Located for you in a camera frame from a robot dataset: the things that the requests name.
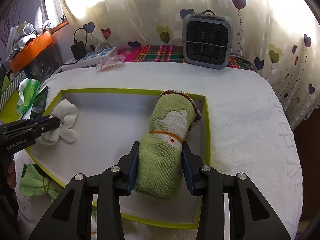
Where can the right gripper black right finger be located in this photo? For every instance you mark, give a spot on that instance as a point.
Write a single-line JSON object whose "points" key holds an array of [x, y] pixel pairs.
{"points": [[251, 215]]}

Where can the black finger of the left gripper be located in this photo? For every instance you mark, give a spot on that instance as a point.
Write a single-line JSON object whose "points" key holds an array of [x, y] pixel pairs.
{"points": [[44, 124]]}

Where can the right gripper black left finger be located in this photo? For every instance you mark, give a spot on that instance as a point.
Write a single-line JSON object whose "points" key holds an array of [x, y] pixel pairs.
{"points": [[69, 216]]}

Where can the white sock bundle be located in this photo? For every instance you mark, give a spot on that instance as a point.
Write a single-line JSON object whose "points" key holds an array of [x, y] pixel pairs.
{"points": [[67, 113]]}

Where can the green towel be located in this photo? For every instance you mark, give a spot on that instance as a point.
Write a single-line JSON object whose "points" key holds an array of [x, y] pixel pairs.
{"points": [[159, 174]]}

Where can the left hand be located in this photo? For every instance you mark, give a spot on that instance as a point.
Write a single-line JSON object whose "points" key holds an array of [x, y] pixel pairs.
{"points": [[11, 177]]}

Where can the black smartphone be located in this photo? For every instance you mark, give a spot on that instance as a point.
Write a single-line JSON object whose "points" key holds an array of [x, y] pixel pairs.
{"points": [[39, 104]]}

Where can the green white tissue pack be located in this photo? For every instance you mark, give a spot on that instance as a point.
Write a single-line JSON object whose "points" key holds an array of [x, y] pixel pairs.
{"points": [[27, 91]]}

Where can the lime green striped box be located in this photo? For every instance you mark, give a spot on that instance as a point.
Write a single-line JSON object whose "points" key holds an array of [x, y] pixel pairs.
{"points": [[9, 98]]}

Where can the light green cloth bundle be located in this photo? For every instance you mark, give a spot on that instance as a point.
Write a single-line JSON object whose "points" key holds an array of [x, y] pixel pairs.
{"points": [[34, 183]]}

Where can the lime green cardboard tray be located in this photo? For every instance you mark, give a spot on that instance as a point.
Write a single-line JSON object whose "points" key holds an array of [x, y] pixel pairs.
{"points": [[109, 121]]}

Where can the orange shelf tray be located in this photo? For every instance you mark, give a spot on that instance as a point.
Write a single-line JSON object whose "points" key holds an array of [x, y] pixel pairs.
{"points": [[34, 48]]}

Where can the black charger plug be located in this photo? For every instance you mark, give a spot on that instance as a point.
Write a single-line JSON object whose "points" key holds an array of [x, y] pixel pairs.
{"points": [[78, 50]]}

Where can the white textured table towel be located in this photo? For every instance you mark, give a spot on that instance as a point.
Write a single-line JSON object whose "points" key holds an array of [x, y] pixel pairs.
{"points": [[245, 131]]}

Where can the white blue power strip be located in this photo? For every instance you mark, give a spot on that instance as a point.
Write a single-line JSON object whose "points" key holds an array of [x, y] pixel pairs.
{"points": [[91, 59]]}

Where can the pink plastic packet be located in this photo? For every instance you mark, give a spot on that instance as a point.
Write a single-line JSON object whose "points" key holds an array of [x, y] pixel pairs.
{"points": [[110, 62]]}

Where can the plaid colourful cloth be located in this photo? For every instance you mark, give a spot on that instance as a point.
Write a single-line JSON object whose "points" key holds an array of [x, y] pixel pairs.
{"points": [[173, 54]]}

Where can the grey small desk heater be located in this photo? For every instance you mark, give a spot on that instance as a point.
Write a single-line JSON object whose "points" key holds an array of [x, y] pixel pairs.
{"points": [[207, 40]]}

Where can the heart patterned curtain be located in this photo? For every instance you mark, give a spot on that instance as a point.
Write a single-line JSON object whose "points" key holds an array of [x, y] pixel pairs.
{"points": [[280, 37]]}

